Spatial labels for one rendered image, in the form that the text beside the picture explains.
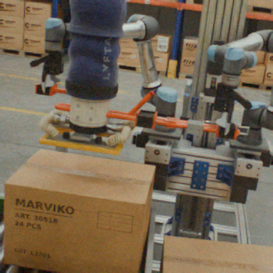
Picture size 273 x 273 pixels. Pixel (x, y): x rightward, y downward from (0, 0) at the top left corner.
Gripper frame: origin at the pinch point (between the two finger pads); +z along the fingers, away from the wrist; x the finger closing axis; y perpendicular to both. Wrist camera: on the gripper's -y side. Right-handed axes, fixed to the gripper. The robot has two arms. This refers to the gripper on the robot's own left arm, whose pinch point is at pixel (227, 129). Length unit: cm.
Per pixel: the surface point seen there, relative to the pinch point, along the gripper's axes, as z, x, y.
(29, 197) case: 36, 20, 78
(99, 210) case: 37, 19, 48
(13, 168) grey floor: 126, -177, 179
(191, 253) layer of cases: 71, -12, 6
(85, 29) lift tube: -36, 12, 62
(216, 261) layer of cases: 71, -9, -7
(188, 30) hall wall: 27, -844, 64
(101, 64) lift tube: -22, 9, 55
